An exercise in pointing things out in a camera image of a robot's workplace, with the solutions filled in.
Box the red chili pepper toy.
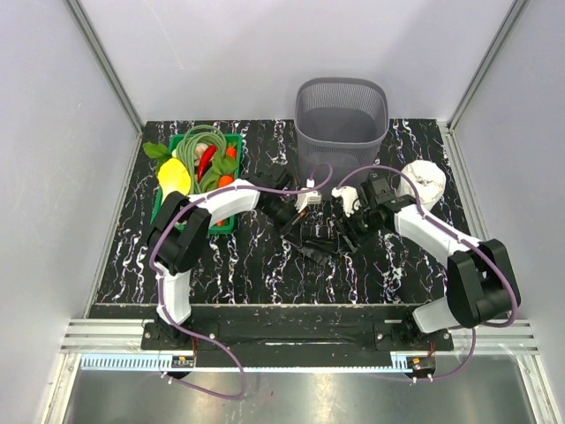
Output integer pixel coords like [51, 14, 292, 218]
[197, 145, 217, 181]

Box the yellow white cabbage toy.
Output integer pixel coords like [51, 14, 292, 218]
[157, 158, 192, 197]

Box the green long beans bundle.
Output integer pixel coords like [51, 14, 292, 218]
[175, 125, 227, 194]

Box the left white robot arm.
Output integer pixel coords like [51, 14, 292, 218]
[147, 170, 321, 349]

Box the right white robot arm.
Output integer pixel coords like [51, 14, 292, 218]
[332, 178, 521, 350]

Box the white crumpled paper roll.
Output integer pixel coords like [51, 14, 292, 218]
[402, 160, 447, 211]

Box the green plastic basket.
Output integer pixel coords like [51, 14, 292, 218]
[150, 133, 243, 236]

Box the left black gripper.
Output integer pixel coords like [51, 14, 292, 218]
[260, 198, 309, 248]

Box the grey mesh trash bin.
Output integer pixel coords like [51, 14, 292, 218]
[294, 77, 389, 201]

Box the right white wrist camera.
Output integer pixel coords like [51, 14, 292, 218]
[331, 185, 361, 217]

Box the large orange carrot toy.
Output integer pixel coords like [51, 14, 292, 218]
[218, 175, 234, 188]

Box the black trash bag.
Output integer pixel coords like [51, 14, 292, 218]
[294, 227, 354, 265]

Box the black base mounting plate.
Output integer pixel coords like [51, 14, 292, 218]
[142, 305, 454, 352]

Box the green leafy vegetable toy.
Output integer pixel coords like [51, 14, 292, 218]
[142, 142, 171, 171]

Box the purple cable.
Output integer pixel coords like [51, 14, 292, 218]
[337, 165, 522, 383]
[149, 162, 335, 401]

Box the small orange carrot toy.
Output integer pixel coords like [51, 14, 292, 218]
[226, 147, 237, 160]

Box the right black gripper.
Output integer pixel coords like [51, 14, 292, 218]
[332, 202, 385, 254]

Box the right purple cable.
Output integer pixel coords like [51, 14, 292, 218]
[337, 165, 522, 383]

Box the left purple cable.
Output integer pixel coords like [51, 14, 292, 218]
[149, 162, 335, 401]

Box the aluminium frame rail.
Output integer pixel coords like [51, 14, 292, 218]
[61, 319, 539, 355]

